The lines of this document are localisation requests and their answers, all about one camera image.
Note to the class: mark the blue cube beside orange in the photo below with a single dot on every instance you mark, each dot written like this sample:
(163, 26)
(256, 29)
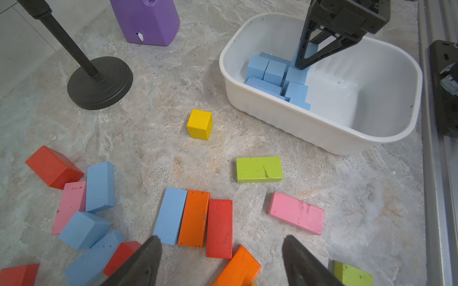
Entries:
(299, 102)

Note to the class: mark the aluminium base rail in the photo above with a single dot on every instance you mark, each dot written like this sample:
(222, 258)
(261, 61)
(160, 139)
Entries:
(440, 156)

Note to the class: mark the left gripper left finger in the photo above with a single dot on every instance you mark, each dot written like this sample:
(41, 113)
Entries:
(141, 268)

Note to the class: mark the blue block pile top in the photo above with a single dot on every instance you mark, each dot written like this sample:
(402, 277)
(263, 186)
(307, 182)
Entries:
(100, 187)

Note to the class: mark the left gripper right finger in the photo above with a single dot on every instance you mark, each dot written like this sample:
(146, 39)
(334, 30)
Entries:
(302, 267)

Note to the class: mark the yellow cube near tray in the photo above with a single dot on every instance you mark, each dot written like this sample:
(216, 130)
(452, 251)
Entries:
(200, 124)

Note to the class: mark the blue block pile left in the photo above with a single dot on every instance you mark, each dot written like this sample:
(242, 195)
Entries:
(89, 267)

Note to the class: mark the pink block lower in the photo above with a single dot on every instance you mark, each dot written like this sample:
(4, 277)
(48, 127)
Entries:
(298, 213)

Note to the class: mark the purple metronome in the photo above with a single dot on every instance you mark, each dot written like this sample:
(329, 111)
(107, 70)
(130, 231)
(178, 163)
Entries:
(147, 22)

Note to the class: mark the blue block above orange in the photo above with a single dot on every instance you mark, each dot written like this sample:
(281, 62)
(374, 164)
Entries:
(168, 223)

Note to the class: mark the pink block in pile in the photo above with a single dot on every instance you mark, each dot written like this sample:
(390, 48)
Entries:
(73, 200)

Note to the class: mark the white plastic tray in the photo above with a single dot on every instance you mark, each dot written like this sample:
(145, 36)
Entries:
(367, 95)

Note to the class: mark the green block front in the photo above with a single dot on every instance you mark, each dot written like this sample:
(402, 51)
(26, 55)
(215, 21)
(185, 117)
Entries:
(351, 276)

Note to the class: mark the red block far upright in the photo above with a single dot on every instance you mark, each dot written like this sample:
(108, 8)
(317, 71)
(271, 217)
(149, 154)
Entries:
(53, 167)

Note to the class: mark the red block lower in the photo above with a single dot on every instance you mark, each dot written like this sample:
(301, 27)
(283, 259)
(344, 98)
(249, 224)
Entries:
(219, 241)

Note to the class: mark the green block by pink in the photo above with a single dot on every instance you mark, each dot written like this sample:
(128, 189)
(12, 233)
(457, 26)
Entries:
(259, 169)

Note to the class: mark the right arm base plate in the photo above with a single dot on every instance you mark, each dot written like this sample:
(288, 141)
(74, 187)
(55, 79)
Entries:
(443, 57)

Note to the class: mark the orange block long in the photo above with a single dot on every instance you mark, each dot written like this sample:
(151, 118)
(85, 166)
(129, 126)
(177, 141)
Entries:
(241, 270)

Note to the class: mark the red cube in pile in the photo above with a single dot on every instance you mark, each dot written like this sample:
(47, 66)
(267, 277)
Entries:
(121, 255)

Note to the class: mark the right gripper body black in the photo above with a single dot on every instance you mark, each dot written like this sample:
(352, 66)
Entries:
(347, 21)

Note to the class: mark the blue block isolated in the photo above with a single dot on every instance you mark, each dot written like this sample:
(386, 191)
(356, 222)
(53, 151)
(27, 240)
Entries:
(296, 91)

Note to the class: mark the blue cube pile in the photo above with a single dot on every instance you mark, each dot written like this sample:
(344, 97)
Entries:
(84, 230)
(310, 50)

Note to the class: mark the orange block short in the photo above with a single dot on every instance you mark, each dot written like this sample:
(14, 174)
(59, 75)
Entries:
(194, 220)

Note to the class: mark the black microphone stand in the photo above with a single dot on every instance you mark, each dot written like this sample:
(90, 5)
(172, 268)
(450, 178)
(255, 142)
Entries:
(97, 83)

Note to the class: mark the red block far left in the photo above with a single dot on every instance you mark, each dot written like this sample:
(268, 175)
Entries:
(19, 276)

